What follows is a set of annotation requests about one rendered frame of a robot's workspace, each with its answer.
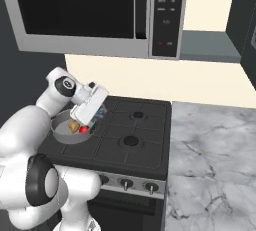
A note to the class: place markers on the black microwave door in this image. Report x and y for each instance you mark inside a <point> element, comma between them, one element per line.
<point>76,5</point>

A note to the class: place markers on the black hob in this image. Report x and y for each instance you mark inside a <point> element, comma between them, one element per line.
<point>133,138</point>

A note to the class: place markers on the black and silver oven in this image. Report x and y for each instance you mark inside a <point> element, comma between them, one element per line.
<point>130,211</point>

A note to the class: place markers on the dark grey wall cupboard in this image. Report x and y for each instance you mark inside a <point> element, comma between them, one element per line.
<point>240,25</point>

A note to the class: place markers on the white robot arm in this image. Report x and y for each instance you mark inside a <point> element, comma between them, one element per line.
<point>23,135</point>

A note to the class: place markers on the grey cooking pot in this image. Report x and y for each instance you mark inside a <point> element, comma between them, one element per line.
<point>61,131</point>

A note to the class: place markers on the black oven knob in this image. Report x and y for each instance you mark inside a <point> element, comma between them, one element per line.
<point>151,187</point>
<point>126,184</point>
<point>104,179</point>

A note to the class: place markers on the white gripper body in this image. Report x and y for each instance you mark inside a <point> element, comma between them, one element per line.
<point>90,105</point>

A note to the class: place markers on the silver microwave oven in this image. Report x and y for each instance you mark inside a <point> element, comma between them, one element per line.
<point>166,15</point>

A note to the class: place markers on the red tomato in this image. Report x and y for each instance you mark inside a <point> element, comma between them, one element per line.
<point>84,128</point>

